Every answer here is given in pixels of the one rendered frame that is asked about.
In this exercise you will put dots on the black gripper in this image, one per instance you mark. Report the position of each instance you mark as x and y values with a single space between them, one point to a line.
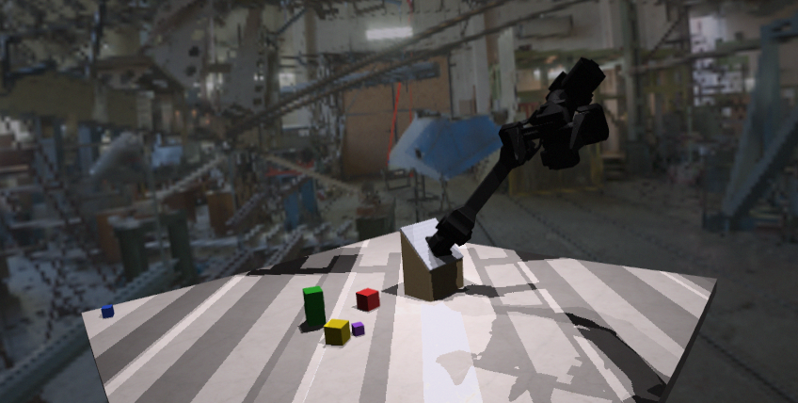
555 124

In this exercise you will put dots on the small blue block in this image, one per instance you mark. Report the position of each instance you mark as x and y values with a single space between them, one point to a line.
107 311

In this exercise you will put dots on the small purple cube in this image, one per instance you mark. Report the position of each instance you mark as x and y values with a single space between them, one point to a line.
357 328

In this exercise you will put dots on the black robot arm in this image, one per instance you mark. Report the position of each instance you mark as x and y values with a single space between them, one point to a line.
577 88

